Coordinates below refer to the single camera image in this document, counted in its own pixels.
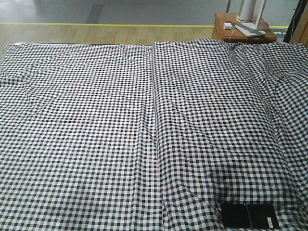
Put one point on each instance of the black smartphone with white label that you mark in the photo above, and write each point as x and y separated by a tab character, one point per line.
254	216

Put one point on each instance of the black white checkered bed sheet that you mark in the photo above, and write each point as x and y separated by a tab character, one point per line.
152	138

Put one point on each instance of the white desk lamp base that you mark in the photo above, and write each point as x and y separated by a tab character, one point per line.
250	30

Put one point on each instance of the wooden bedside table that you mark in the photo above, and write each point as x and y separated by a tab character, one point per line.
234	35

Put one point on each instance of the white power adapter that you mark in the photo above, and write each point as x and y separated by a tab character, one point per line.
227	26

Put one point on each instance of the white cylindrical appliance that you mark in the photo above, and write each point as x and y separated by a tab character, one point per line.
246	11

